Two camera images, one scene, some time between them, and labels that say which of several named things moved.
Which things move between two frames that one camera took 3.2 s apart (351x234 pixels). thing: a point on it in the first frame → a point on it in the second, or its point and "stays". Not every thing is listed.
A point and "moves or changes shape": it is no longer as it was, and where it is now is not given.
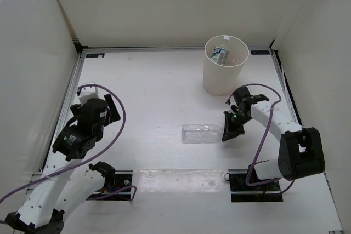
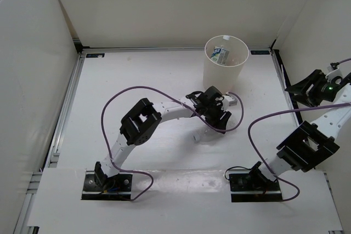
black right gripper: (230, 132) → (317, 77)
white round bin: (224, 58) stays
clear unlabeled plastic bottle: (202, 133) moves or changes shape
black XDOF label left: (95, 55) stays
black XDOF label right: (260, 52) stays
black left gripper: (112, 114) → (222, 123)
